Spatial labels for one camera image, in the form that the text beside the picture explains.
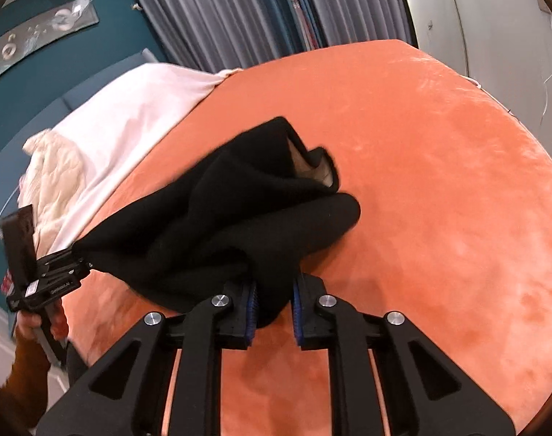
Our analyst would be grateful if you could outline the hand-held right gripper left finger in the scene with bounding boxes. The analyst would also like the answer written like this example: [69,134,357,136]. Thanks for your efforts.
[35,279,259,436]

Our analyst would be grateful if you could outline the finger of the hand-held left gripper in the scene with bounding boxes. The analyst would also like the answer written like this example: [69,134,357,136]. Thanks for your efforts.
[40,259,95,280]
[37,247,85,266]

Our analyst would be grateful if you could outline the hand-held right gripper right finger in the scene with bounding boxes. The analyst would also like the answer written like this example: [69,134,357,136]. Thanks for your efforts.
[292,273,517,436]

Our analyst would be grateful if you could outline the black pants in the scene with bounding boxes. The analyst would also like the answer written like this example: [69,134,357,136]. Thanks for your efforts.
[73,117,362,328]

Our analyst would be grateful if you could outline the person's left forearm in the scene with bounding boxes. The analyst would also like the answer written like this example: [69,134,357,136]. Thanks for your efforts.
[0,332,53,428]

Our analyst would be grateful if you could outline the person's left hand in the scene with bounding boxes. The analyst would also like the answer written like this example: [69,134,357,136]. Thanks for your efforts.
[13,302,70,342]

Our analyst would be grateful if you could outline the cream quilted duvet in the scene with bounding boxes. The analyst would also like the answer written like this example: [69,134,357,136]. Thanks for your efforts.
[17,129,89,250]

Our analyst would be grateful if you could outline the blue padded headboard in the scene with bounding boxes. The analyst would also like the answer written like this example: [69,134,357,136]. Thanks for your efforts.
[0,50,159,221]

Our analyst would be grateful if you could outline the white blanket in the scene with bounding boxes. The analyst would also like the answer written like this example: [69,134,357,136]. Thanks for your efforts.
[44,62,246,256]

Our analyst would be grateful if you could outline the orange plush blanket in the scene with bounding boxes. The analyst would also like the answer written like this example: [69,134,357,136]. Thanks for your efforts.
[60,39,552,436]

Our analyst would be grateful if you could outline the grey pleated curtain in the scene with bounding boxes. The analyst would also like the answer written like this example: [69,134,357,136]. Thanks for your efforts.
[133,0,419,74]

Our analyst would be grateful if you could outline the standing mirror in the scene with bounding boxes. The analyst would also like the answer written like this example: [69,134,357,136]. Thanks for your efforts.
[391,0,473,79]

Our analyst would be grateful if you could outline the wall poster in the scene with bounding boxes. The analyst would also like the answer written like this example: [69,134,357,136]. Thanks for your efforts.
[0,0,100,88]

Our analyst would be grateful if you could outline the white charging cable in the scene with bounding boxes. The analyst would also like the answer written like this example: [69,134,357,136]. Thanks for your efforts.
[536,9,552,125]

